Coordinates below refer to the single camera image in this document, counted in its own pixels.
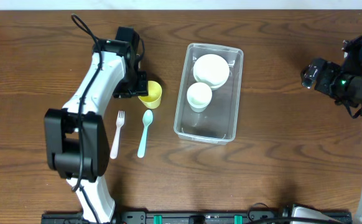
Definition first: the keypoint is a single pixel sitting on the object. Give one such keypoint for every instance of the clear plastic container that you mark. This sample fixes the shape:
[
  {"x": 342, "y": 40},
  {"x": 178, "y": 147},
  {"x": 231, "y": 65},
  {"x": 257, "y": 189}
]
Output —
[{"x": 217, "y": 124}]

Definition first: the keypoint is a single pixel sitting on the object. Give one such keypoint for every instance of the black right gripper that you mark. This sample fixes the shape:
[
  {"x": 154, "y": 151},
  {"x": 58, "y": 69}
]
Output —
[{"x": 335, "y": 73}]

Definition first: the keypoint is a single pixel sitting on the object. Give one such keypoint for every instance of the white bowl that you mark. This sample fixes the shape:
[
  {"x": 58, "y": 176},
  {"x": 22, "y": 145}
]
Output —
[{"x": 212, "y": 70}]

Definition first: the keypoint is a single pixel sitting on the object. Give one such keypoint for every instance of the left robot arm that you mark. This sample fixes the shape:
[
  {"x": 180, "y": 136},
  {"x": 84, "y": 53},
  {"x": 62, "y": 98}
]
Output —
[{"x": 75, "y": 136}]

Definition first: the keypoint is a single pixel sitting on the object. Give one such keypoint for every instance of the white cup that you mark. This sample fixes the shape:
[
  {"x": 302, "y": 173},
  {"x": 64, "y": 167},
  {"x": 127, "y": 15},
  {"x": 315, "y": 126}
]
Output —
[{"x": 199, "y": 96}]

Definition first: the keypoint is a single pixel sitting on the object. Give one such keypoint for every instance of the pink plastic fork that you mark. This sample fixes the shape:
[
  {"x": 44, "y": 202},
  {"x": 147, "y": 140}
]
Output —
[{"x": 119, "y": 124}]

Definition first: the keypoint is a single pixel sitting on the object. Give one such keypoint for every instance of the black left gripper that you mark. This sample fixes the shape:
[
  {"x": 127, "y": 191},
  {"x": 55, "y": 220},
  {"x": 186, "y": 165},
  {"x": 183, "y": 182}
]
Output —
[{"x": 142, "y": 89}]

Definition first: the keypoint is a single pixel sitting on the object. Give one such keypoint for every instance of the yellow cup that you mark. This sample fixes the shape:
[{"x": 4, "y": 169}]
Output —
[{"x": 153, "y": 99}]

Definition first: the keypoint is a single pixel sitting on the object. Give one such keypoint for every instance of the mint green plastic spoon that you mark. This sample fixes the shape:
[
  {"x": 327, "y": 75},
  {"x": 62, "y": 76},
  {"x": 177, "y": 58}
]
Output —
[{"x": 146, "y": 120}]

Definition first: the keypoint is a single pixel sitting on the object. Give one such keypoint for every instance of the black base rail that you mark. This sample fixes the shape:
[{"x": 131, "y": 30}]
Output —
[{"x": 258, "y": 213}]

